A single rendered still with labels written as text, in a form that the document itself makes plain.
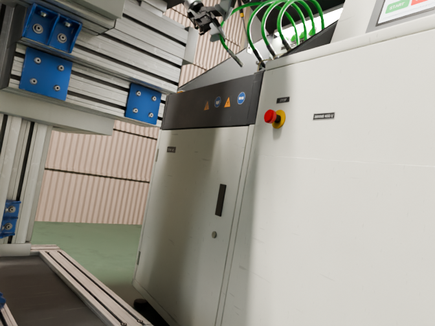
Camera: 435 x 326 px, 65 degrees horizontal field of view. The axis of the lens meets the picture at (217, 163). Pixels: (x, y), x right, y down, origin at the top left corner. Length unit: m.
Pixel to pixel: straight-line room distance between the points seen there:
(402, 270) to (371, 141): 0.24
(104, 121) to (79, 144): 2.32
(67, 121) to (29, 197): 0.24
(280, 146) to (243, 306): 0.43
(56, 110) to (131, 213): 2.73
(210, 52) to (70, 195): 2.18
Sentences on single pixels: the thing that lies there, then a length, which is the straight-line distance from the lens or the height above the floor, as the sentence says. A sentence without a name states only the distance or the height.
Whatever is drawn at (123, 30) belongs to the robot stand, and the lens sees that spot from 0.84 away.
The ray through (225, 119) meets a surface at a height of 0.81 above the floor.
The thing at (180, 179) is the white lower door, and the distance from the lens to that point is 1.33.
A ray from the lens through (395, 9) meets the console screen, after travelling 1.18.
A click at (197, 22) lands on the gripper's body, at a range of 1.59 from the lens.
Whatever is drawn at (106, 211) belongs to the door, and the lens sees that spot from 3.44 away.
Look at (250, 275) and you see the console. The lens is 0.95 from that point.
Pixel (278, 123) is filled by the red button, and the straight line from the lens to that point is 0.93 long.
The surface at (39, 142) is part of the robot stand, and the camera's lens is 1.01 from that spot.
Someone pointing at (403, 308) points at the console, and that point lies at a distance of 0.70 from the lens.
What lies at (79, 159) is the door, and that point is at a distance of 3.26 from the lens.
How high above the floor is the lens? 0.62
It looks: 2 degrees up
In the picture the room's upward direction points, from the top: 10 degrees clockwise
